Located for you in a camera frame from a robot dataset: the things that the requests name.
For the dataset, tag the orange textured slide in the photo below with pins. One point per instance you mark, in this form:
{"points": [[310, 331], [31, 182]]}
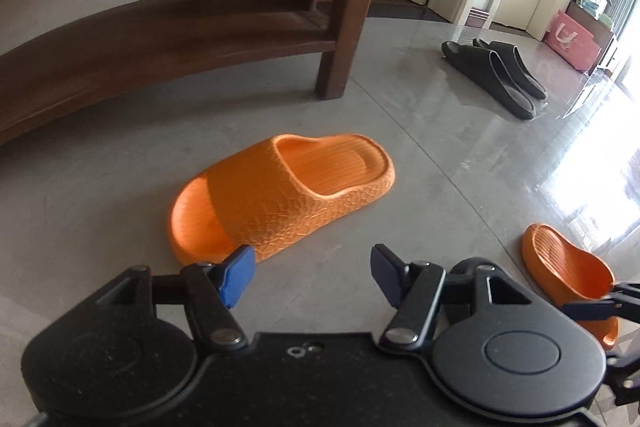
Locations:
{"points": [[280, 197], [565, 262]]}

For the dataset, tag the pink shopping bag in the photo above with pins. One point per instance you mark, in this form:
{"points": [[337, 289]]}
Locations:
{"points": [[570, 38]]}

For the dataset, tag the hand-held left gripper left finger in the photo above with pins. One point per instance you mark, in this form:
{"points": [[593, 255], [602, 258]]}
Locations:
{"points": [[237, 277]]}

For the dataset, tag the wooden shoe rack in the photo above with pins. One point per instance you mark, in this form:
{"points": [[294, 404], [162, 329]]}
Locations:
{"points": [[150, 37]]}

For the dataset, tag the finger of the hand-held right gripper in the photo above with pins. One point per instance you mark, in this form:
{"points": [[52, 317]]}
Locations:
{"points": [[590, 310], [627, 293]]}

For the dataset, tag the dark grey slide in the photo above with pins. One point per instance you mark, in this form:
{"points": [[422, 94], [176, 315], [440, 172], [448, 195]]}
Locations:
{"points": [[480, 67], [522, 67]]}

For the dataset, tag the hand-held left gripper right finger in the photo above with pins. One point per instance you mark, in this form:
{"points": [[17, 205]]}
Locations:
{"points": [[387, 274]]}

